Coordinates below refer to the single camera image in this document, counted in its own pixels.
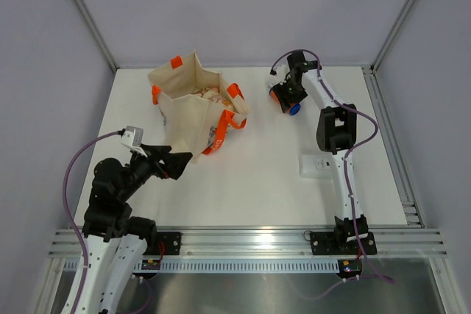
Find white slotted cable duct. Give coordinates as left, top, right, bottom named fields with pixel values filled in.
left=62, top=258, right=350, bottom=274

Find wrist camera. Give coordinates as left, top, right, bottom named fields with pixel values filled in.
left=266, top=64, right=289, bottom=89
left=120, top=126, right=146, bottom=157

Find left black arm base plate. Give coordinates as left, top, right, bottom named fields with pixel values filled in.
left=144, top=232, right=182, bottom=256

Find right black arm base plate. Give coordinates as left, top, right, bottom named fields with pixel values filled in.
left=308, top=231, right=378, bottom=256

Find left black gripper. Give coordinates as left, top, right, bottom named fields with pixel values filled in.
left=118, top=143, right=192, bottom=201

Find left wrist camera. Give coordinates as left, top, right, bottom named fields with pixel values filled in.
left=120, top=126, right=146, bottom=157

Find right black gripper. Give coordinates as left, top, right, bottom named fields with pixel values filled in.
left=272, top=76, right=308, bottom=113

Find cream pump bottle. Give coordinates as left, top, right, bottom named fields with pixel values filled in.
left=191, top=87, right=236, bottom=112

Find canvas bag orange handles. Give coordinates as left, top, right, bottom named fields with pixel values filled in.
left=148, top=51, right=251, bottom=163

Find aluminium mounting rail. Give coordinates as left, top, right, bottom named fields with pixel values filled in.
left=47, top=227, right=448, bottom=260

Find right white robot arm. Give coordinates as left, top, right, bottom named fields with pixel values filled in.
left=269, top=49, right=369, bottom=257

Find orange blue spray bottle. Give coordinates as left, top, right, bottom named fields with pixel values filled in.
left=268, top=84, right=301, bottom=115

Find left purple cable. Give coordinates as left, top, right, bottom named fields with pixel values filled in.
left=62, top=129, right=128, bottom=314

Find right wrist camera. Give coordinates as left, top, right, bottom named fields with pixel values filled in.
left=266, top=64, right=289, bottom=89

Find white rectangular lotion bottle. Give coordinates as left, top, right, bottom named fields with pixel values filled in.
left=299, top=154, right=333, bottom=179

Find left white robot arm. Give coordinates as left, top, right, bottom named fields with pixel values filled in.
left=62, top=145, right=192, bottom=313

